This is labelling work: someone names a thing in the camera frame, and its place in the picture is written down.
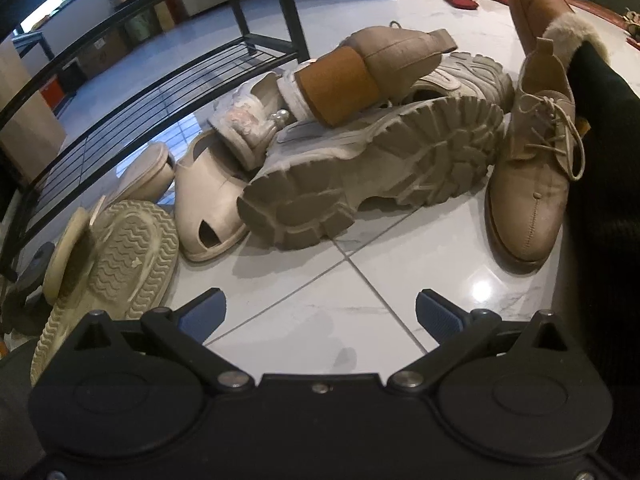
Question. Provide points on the black metal shoe rack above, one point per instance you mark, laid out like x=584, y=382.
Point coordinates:
x=287, y=10

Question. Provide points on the green woven basket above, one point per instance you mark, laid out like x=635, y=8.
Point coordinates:
x=137, y=27

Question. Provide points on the chunky beige sneaker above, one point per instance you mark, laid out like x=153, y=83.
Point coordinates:
x=475, y=72
x=375, y=170

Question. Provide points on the cardboard box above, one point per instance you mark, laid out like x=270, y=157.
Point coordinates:
x=102, y=52

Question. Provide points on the light wooden cabinet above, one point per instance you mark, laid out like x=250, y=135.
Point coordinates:
x=25, y=105

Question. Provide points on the tan lace-up leather shoe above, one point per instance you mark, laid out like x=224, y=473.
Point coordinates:
x=530, y=195

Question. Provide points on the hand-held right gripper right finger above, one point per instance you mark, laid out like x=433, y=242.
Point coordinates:
x=440, y=312

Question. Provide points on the person's right leg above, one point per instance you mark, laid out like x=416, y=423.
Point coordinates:
x=605, y=160

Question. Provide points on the brown fur-lined slipper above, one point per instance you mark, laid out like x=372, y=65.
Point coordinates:
x=540, y=10

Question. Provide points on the white flowered child shoe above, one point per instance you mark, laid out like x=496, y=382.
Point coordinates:
x=240, y=120

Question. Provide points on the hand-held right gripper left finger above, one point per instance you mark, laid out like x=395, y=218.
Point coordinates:
x=200, y=310

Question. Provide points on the reddish rug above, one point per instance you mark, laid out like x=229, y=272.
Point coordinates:
x=600, y=10

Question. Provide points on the beige cutout shoe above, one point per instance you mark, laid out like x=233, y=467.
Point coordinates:
x=205, y=195
x=150, y=172

